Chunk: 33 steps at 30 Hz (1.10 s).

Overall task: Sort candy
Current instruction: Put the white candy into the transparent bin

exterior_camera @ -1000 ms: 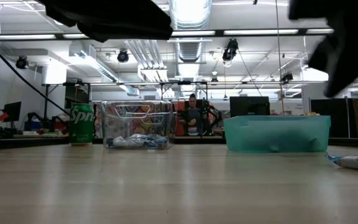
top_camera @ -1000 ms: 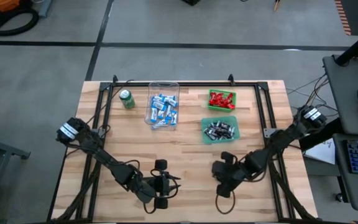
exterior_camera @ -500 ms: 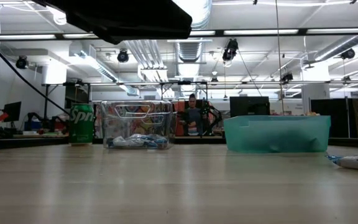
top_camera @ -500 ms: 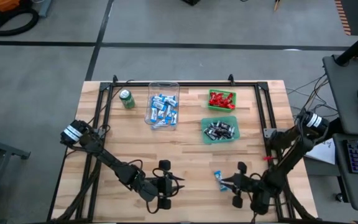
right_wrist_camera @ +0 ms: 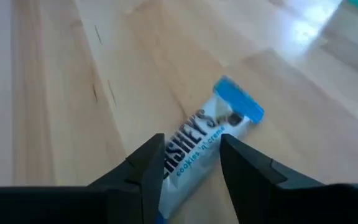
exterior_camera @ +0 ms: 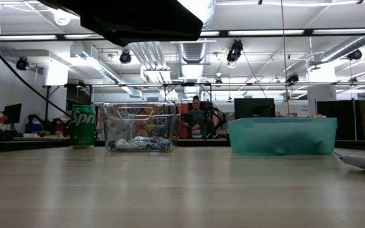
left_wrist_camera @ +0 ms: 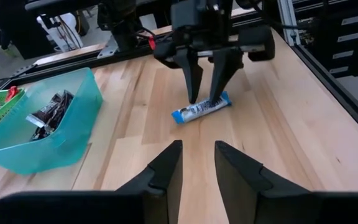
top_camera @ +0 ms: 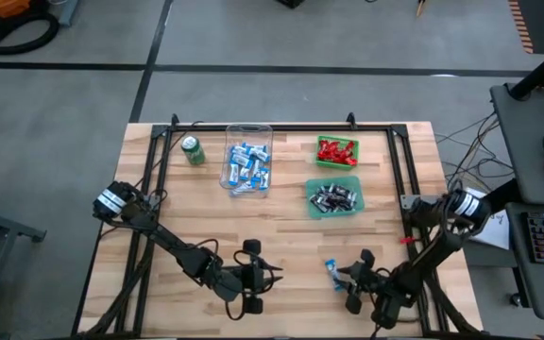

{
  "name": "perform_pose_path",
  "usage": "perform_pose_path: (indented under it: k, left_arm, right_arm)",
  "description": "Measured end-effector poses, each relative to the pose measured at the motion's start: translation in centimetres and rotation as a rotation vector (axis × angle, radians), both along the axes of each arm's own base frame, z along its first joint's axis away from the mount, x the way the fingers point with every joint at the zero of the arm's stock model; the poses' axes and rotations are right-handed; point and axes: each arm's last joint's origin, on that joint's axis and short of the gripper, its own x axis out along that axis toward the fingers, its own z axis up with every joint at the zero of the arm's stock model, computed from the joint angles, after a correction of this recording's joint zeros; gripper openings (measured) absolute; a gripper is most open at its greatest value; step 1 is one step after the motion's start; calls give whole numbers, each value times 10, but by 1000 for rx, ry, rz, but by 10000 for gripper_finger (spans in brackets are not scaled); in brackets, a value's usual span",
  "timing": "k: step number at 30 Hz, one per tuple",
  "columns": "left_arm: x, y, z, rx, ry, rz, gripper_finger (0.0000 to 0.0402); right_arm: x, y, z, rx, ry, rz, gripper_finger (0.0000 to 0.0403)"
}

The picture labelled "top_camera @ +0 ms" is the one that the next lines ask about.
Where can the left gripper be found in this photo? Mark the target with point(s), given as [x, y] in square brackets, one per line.
[248, 278]

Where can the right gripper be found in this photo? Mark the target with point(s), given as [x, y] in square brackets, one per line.
[368, 283]

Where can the white blue Hershey's candy bar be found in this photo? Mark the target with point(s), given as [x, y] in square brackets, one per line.
[243, 189]
[240, 152]
[253, 147]
[261, 156]
[256, 171]
[233, 174]
[332, 273]
[265, 178]
[246, 166]

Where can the white blue Hershey's bars pile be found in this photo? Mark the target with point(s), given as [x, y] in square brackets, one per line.
[343, 190]

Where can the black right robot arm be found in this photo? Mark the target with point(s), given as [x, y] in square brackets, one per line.
[442, 245]

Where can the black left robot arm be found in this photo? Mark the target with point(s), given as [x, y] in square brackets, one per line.
[168, 241]

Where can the small red tag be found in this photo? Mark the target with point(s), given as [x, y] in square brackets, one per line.
[406, 240]

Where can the teal plastic bin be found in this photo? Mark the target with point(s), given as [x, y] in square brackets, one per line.
[333, 181]

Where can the green plastic basket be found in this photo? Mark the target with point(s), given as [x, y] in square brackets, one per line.
[338, 138]

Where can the clear plastic bin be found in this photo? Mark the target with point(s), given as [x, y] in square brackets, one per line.
[248, 134]

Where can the green soda can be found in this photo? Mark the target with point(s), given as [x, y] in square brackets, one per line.
[194, 151]

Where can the white paper sheet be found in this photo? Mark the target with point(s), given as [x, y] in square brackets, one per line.
[496, 233]

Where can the black desk caster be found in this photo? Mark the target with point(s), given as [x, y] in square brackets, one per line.
[515, 299]

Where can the grey side desk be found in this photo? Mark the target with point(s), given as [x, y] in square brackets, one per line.
[522, 141]

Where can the black box base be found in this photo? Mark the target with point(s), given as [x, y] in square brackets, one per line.
[291, 3]

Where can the wooden stick legs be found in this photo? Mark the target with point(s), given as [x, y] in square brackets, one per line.
[422, 7]

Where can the grey metal corner bracket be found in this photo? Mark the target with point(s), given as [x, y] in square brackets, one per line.
[409, 202]

